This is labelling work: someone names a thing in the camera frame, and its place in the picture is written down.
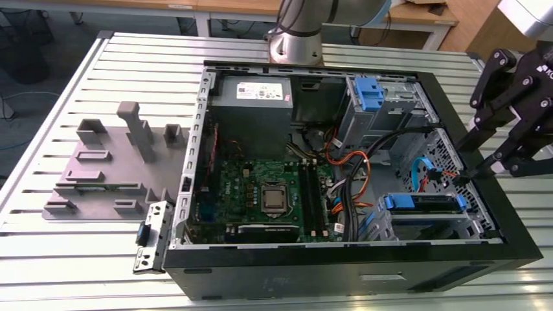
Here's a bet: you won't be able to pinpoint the orange power wire black plug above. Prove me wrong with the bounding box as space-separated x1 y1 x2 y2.
421 170 473 192

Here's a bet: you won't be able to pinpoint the black graphics card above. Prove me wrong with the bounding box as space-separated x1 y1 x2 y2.
224 223 301 244

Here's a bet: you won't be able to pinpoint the wooden cabinet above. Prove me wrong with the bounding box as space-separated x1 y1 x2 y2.
438 0 553 93

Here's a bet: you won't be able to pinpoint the metal optical drive cage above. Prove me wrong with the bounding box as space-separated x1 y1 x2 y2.
338 74 437 153

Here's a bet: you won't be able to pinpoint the green motherboard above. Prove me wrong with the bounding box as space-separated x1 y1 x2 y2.
192 158 346 244

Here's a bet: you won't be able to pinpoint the long desk white legs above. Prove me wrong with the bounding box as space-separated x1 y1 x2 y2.
40 0 281 38

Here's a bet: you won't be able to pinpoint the black RAM slot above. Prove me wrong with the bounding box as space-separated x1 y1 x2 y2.
309 159 330 237
298 159 316 237

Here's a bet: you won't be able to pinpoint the metal expansion slot latch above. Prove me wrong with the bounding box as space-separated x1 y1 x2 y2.
132 200 169 275

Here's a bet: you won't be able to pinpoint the wooden desk white frame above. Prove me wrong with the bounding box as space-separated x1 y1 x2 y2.
349 0 460 50

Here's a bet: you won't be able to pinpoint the green RAM stick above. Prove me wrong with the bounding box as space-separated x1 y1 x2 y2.
73 183 131 192

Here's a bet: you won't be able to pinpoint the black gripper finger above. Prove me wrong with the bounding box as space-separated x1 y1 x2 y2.
468 124 553 179
456 48 534 152

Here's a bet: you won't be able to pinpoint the black CPU socket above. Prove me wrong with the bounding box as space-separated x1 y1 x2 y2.
257 181 296 218

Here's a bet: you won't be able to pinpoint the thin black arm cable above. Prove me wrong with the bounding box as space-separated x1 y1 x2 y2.
262 0 338 40

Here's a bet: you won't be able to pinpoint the yellow black supply wires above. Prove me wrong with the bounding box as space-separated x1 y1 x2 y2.
284 124 342 159

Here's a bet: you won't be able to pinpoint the grey plastic parts rack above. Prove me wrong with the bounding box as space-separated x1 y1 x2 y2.
40 100 190 224

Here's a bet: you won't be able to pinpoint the silver CPU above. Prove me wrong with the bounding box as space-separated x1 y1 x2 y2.
261 189 289 211

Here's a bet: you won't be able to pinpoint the orange wire bundle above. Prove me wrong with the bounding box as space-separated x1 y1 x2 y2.
324 150 374 214

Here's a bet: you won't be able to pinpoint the black open PC case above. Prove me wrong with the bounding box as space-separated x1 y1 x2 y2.
161 59 545 301

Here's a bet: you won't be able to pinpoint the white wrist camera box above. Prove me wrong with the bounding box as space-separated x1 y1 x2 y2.
496 0 553 37

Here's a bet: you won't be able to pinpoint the metal disk bay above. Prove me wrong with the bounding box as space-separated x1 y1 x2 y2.
360 192 496 242

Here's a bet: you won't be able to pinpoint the grey power supply unit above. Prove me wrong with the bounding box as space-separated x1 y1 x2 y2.
210 76 294 161

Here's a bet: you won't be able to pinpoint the hard disk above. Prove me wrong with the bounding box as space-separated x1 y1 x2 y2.
362 192 472 240

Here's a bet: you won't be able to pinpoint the black cable bundle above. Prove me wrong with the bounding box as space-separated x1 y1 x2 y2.
338 126 436 242

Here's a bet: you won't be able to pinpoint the blue drive bay latch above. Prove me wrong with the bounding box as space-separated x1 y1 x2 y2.
353 77 385 111

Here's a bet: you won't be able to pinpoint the blue data wire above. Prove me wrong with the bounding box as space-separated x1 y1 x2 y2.
412 157 444 194

